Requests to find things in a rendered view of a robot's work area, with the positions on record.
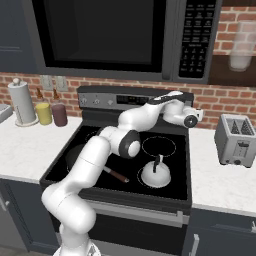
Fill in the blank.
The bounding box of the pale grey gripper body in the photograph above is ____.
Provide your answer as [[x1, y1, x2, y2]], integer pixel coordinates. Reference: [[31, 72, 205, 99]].
[[194, 107, 205, 123]]

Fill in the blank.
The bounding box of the black stove with hob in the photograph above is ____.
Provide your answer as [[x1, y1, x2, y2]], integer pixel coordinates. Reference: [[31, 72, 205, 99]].
[[39, 85, 195, 256]]

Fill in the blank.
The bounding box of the dark wooden shelf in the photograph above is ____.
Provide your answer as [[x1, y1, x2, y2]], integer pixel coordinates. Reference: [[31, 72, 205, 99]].
[[208, 54, 256, 88]]

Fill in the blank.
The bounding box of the silver toaster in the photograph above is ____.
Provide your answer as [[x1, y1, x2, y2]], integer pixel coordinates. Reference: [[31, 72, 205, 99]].
[[213, 113, 256, 169]]

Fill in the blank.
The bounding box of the clear glass jar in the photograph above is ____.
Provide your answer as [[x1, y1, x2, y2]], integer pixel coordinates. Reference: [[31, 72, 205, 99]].
[[228, 20, 256, 73]]

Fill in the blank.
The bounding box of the dark blue base cupboard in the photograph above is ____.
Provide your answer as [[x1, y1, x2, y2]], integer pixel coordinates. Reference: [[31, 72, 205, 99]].
[[182, 208, 256, 256]]

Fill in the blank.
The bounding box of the grey microwave oven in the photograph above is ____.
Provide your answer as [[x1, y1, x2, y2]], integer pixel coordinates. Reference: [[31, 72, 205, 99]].
[[22, 0, 224, 84]]

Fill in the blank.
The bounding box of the black oven door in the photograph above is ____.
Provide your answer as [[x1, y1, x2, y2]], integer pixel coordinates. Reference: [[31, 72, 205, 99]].
[[49, 199, 188, 256]]

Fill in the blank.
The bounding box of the dark red squeeze bottle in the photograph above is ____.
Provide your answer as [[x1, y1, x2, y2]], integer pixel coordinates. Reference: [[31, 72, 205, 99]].
[[50, 88, 69, 128]]

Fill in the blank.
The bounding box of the yellow squeeze bottle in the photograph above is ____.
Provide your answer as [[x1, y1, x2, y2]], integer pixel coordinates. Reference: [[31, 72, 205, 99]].
[[35, 87, 53, 126]]

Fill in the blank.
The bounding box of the white paper towel roll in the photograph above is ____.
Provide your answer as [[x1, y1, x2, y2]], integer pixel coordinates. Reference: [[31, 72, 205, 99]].
[[7, 77, 40, 128]]

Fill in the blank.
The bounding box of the grey appliance corner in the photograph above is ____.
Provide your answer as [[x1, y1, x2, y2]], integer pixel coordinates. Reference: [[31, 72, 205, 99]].
[[0, 103, 14, 124]]

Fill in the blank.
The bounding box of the dark blue base cupboard door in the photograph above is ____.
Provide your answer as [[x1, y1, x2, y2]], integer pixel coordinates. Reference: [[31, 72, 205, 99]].
[[0, 178, 60, 254]]

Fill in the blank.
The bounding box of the grey microwave door handle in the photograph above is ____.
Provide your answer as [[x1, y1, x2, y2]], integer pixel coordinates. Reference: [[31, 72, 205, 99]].
[[162, 0, 178, 81]]

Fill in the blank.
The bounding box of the silver oven door handle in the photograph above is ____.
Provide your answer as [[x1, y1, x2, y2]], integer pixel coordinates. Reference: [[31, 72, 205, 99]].
[[87, 199, 190, 228]]

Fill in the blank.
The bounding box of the silver cupboard door handle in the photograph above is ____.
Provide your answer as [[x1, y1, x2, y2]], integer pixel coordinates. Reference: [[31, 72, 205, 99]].
[[188, 233, 200, 256]]

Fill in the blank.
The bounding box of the black pan with wooden handle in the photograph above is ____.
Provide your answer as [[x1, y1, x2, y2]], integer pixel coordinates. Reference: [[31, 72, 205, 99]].
[[64, 143, 130, 184]]

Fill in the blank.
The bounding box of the grey wall outlet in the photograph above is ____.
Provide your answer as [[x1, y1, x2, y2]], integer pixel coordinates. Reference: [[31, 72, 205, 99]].
[[54, 75, 69, 92], [40, 75, 54, 92]]

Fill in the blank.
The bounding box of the dark blue wall cupboard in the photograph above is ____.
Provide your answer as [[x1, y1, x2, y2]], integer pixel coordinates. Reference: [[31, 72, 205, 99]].
[[0, 0, 38, 75]]

